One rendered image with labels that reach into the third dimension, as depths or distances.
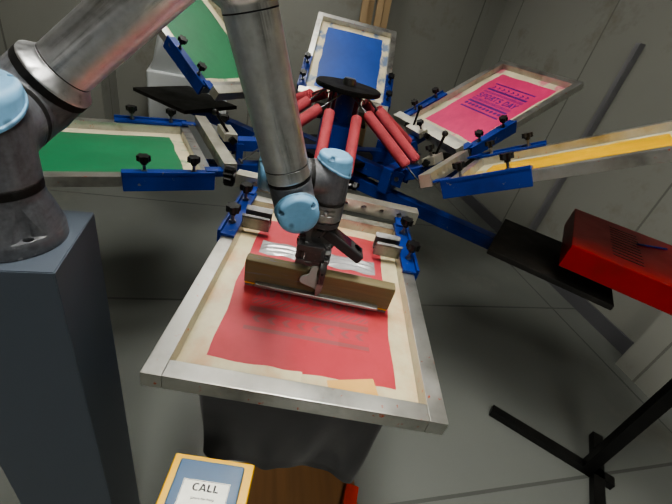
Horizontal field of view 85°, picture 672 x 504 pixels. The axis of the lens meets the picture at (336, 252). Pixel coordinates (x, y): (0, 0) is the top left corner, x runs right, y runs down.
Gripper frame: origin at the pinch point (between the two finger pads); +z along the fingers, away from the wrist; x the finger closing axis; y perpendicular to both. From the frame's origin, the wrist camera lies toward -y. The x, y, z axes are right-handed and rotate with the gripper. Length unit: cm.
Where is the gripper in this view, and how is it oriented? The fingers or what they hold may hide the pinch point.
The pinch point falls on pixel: (319, 286)
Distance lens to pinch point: 95.9
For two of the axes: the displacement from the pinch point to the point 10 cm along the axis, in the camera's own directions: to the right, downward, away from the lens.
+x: -0.4, 5.4, -8.4
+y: -9.8, -1.8, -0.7
